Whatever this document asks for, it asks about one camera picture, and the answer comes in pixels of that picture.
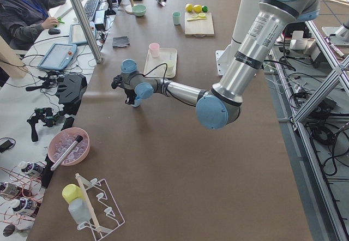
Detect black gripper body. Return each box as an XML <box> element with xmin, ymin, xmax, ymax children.
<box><xmin>124</xmin><ymin>88</ymin><xmax>136</xmax><ymax>99</ymax></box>

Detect blue cup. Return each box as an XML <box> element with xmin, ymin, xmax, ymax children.
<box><xmin>132</xmin><ymin>96</ymin><xmax>141</xmax><ymax>107</ymax></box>

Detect green cup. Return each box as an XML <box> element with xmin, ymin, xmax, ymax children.
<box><xmin>172</xmin><ymin>11</ymin><xmax>181</xmax><ymax>25</ymax></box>

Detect cream white cup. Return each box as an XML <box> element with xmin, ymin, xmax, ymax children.
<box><xmin>165</xmin><ymin>60</ymin><xmax>176</xmax><ymax>77</ymax></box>

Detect pink cup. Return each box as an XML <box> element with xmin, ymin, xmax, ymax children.
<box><xmin>148</xmin><ymin>43</ymin><xmax>160</xmax><ymax>58</ymax></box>

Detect third robot base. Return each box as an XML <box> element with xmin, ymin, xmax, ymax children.
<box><xmin>322</xmin><ymin>21</ymin><xmax>348</xmax><ymax>46</ymax></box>

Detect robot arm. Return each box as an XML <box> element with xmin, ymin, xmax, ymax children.
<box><xmin>113</xmin><ymin>0</ymin><xmax>320</xmax><ymax>129</ymax></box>

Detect cream rectangular tray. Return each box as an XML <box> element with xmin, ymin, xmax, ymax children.
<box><xmin>143</xmin><ymin>48</ymin><xmax>178</xmax><ymax>79</ymax></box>

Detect whole lemon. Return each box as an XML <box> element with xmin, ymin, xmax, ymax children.
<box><xmin>185</xmin><ymin>3</ymin><xmax>193</xmax><ymax>13</ymax></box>
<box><xmin>192</xmin><ymin>4</ymin><xmax>202</xmax><ymax>13</ymax></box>

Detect green bowl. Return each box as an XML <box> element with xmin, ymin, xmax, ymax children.
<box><xmin>132</xmin><ymin>4</ymin><xmax>147</xmax><ymax>17</ymax></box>

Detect green lime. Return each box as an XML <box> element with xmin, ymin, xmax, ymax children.
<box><xmin>202</xmin><ymin>5</ymin><xmax>208</xmax><ymax>13</ymax></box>

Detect yellow plastic knife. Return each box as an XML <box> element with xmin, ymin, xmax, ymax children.
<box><xmin>186</xmin><ymin>17</ymin><xmax>207</xmax><ymax>22</ymax></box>

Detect wooden cutting board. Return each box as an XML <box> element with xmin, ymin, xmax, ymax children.
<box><xmin>184</xmin><ymin>12</ymin><xmax>214</xmax><ymax>37</ymax></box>

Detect grey folded cloth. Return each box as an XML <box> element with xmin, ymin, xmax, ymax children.
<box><xmin>112</xmin><ymin>36</ymin><xmax>129</xmax><ymax>48</ymax></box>

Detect black device housing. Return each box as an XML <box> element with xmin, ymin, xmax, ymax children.
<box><xmin>55</xmin><ymin>74</ymin><xmax>87</xmax><ymax>115</ymax></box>

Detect metal tube tool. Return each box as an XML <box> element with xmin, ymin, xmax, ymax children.
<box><xmin>50</xmin><ymin>135</ymin><xmax>83</xmax><ymax>171</ymax></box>

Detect black keyboard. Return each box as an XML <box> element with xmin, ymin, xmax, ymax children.
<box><xmin>83</xmin><ymin>0</ymin><xmax>100</xmax><ymax>21</ymax></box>

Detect pink bowl with ice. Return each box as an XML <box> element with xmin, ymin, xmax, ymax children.
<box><xmin>48</xmin><ymin>127</ymin><xmax>91</xmax><ymax>166</ymax></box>

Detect blue teach pendant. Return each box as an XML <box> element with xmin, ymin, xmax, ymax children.
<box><xmin>38</xmin><ymin>43</ymin><xmax>77</xmax><ymax>70</ymax></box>

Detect yellow cup on rack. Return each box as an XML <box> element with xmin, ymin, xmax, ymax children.
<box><xmin>62</xmin><ymin>184</ymin><xmax>83</xmax><ymax>204</ymax></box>

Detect clear cup on rack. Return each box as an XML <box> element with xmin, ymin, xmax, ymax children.
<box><xmin>68</xmin><ymin>198</ymin><xmax>92</xmax><ymax>225</ymax></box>

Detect seated person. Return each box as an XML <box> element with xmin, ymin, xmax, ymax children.
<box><xmin>1</xmin><ymin>0</ymin><xmax>66</xmax><ymax>50</ymax></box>

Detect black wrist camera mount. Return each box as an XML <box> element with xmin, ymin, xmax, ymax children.
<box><xmin>111</xmin><ymin>75</ymin><xmax>124</xmax><ymax>89</ymax></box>

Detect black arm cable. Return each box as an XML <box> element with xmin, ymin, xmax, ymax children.
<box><xmin>143</xmin><ymin>63</ymin><xmax>169</xmax><ymax>82</ymax></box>

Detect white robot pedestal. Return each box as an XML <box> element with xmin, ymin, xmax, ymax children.
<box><xmin>215</xmin><ymin>0</ymin><xmax>260</xmax><ymax>76</ymax></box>

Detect aluminium frame post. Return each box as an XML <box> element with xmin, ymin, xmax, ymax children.
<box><xmin>70</xmin><ymin>0</ymin><xmax>103</xmax><ymax>63</ymax></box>

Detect white wire cup rack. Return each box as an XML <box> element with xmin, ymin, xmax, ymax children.
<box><xmin>75</xmin><ymin>173</ymin><xmax>125</xmax><ymax>240</ymax></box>

